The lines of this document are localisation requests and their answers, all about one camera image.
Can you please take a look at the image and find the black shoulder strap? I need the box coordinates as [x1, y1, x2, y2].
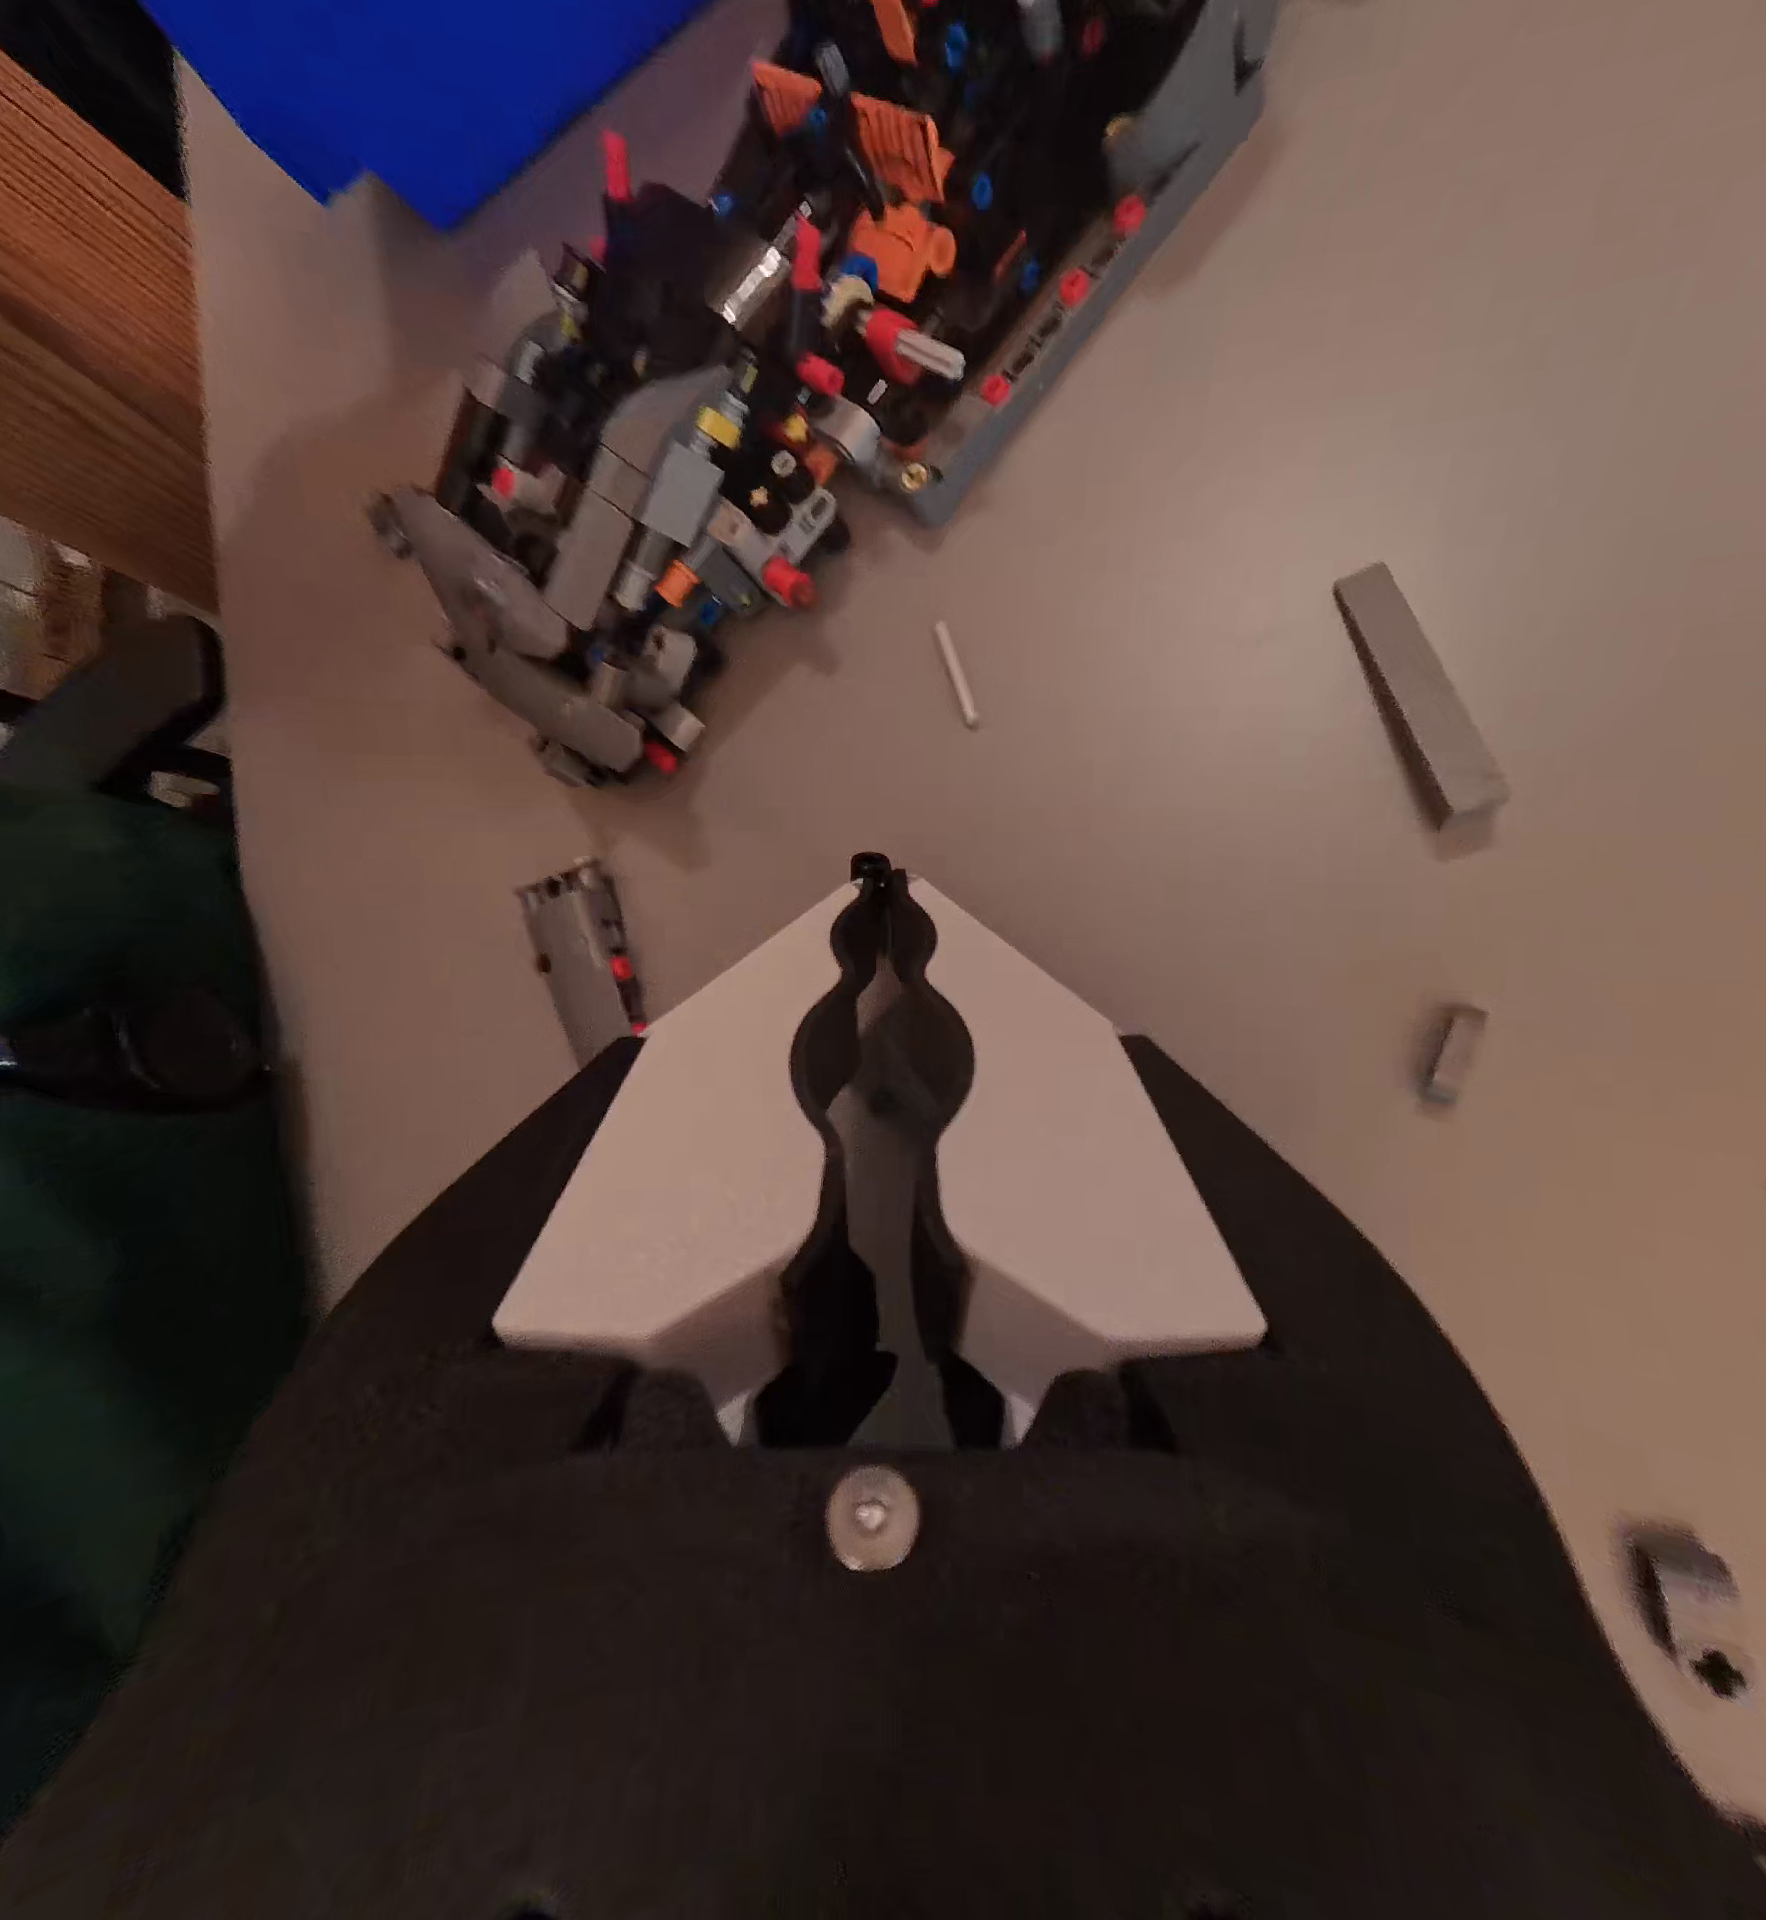
[0, 982, 270, 1111]

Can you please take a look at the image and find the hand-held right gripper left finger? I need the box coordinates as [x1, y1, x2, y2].
[492, 875, 886, 1440]

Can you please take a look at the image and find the dark grey lego wedge panel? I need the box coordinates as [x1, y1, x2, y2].
[514, 858, 653, 1070]

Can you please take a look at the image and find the grey and black lego piece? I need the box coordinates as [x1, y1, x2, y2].
[1624, 1521, 1758, 1703]

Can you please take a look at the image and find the small grey lego brick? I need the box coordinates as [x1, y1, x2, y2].
[1419, 1002, 1491, 1109]

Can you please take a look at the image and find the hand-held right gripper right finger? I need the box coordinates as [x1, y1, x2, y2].
[886, 874, 1270, 1438]

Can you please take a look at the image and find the blue plastic bin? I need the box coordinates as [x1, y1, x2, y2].
[137, 0, 712, 234]

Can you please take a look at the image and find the long grey lego slope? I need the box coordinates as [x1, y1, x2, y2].
[1332, 561, 1513, 834]

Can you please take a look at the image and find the wooden post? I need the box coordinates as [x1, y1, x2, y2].
[0, 22, 218, 610]

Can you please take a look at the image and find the partly built lego car model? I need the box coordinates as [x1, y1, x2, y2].
[369, 0, 1283, 789]

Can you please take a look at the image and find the person's green shirt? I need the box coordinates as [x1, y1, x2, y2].
[0, 779, 308, 1908]

